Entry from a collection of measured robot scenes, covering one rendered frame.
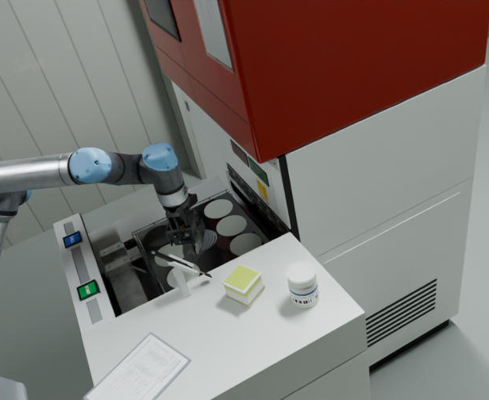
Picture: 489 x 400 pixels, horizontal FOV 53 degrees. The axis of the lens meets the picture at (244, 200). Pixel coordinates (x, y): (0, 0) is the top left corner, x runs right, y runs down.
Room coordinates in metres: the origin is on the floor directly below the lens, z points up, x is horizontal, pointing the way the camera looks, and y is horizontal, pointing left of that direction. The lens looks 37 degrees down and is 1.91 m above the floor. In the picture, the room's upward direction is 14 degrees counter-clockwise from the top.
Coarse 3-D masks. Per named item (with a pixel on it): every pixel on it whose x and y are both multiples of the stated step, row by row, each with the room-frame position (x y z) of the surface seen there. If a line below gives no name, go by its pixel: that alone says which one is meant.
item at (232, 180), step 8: (232, 176) 1.42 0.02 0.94; (232, 184) 1.44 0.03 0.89; (240, 184) 1.36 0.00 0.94; (232, 192) 1.45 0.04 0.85; (240, 192) 1.41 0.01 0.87; (248, 192) 1.31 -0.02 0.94; (240, 200) 1.39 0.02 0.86; (248, 200) 1.29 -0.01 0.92; (248, 208) 1.31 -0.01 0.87; (256, 208) 1.23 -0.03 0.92; (256, 216) 1.26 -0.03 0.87; (264, 216) 1.18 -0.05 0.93; (264, 224) 1.21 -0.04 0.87; (272, 224) 1.13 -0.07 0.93; (272, 232) 1.16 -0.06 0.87; (280, 232) 1.08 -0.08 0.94
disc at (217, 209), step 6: (210, 204) 1.35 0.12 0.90; (216, 204) 1.34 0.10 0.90; (222, 204) 1.33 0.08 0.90; (228, 204) 1.32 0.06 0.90; (204, 210) 1.32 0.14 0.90; (210, 210) 1.31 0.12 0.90; (216, 210) 1.31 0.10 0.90; (222, 210) 1.30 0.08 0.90; (228, 210) 1.29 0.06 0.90; (210, 216) 1.28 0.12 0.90; (216, 216) 1.28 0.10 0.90; (222, 216) 1.27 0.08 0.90
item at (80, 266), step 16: (64, 224) 1.36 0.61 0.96; (80, 224) 1.34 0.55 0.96; (64, 256) 1.19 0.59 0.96; (80, 256) 1.18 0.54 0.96; (80, 272) 1.10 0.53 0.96; (96, 272) 1.08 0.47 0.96; (80, 304) 0.97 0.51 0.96; (96, 304) 0.96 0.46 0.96; (80, 320) 0.91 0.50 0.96; (96, 320) 0.90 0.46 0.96
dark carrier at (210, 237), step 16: (192, 208) 1.35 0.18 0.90; (240, 208) 1.29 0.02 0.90; (160, 224) 1.31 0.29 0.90; (208, 224) 1.25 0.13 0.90; (144, 240) 1.24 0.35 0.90; (160, 240) 1.22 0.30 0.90; (208, 240) 1.17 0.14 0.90; (224, 240) 1.15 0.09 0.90; (192, 256) 1.11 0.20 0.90; (208, 256) 1.10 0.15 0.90; (224, 256) 1.08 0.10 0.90; (160, 272) 1.08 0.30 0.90
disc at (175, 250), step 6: (168, 246) 1.19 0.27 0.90; (174, 246) 1.18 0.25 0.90; (180, 246) 1.17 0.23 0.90; (162, 252) 1.16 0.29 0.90; (168, 252) 1.16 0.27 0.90; (174, 252) 1.15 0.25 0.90; (180, 252) 1.14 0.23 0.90; (156, 258) 1.15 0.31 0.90; (180, 258) 1.12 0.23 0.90; (162, 264) 1.11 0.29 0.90
